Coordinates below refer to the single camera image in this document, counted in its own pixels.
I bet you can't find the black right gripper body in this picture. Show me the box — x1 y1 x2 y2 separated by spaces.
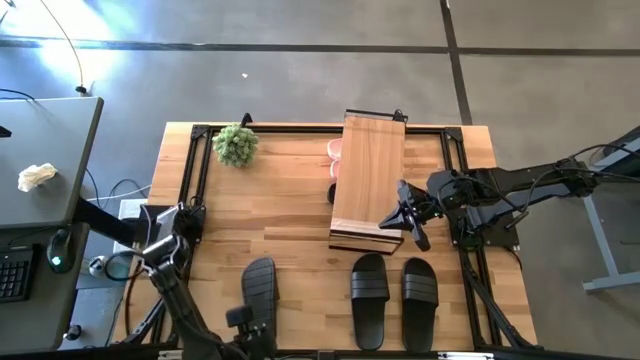
396 179 447 225

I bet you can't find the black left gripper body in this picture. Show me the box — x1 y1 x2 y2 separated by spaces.
219 327 277 360

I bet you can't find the wooden shelf with black frame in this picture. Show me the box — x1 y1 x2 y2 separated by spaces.
327 108 409 257

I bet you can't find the black slide with striped strap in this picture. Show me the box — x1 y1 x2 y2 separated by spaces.
400 256 440 354
350 251 392 352

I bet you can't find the silver metal strip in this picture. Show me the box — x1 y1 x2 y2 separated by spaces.
158 349 217 360
438 351 496 360

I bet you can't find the white power box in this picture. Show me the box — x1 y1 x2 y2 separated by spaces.
113 198 151 255

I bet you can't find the round silver object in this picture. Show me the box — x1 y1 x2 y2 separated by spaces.
88 254 110 279

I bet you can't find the grey metal table leg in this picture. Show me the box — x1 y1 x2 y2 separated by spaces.
574 124 640 295

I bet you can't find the green plant in patterned pot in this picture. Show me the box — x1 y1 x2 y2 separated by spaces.
211 122 261 169

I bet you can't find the black desk support bar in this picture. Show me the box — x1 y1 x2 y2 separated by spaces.
73 196 151 247

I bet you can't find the black computer mouse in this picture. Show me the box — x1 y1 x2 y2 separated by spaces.
45 227 76 275

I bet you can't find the dark keyboard desk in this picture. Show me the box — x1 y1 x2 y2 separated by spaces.
0 222 92 356

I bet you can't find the black keyboard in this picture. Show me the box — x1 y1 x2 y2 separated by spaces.
0 244 36 305

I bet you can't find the crumpled white tissue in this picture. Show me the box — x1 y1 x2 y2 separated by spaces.
17 162 59 194

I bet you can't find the grey side desk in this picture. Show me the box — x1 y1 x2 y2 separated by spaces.
0 96 105 231

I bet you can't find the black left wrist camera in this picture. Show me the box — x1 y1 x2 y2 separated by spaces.
225 305 254 330

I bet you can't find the black aluminium table frame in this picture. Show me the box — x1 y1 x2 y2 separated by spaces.
119 121 539 354

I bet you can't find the white power cable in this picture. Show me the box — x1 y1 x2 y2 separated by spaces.
85 183 152 203

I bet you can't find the black floor cable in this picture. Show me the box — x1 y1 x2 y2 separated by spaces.
38 0 89 97

